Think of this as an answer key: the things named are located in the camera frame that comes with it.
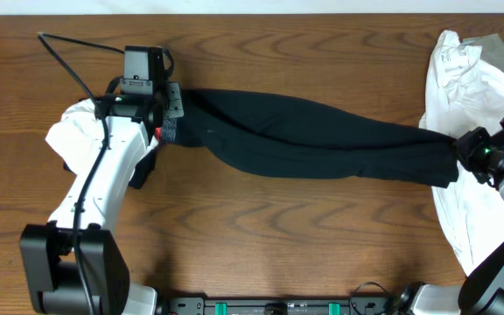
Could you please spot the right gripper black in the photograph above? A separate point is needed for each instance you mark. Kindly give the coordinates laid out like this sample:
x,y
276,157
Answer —
x,y
464,147

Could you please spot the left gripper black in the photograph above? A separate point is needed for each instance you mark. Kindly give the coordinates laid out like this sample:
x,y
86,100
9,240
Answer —
x,y
164,110

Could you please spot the black leggings red waistband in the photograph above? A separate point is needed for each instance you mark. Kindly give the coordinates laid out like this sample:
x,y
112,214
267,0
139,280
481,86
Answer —
x,y
285,137

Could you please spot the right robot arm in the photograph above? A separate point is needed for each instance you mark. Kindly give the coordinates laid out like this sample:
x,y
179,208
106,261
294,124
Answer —
x,y
483,291

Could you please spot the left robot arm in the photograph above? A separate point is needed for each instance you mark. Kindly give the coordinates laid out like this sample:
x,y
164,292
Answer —
x,y
72,263

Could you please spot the white shirt right pile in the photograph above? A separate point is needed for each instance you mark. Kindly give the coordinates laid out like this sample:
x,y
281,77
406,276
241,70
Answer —
x,y
463,92

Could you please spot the white folded garment left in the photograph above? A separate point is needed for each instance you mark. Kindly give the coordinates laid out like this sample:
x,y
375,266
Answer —
x,y
79,133

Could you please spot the grey garment under pile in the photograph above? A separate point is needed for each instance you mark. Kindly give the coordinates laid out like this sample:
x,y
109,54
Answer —
x,y
492,49

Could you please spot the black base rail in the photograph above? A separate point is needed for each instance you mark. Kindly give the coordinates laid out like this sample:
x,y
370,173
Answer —
x,y
328,306

